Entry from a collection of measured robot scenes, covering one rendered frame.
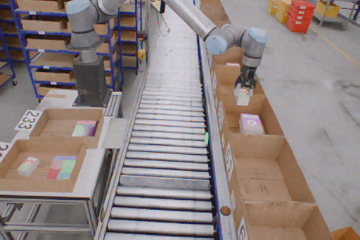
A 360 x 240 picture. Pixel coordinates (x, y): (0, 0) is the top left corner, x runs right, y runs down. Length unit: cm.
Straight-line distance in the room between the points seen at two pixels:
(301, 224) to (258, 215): 20
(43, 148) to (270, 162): 129
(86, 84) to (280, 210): 147
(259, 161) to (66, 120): 128
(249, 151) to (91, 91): 119
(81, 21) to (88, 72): 35
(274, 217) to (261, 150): 39
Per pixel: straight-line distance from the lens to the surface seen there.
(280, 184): 141
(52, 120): 196
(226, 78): 205
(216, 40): 116
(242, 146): 140
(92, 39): 184
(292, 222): 125
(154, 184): 144
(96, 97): 201
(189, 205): 139
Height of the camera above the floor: 189
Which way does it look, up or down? 34 degrees down
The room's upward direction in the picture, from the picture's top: 4 degrees clockwise
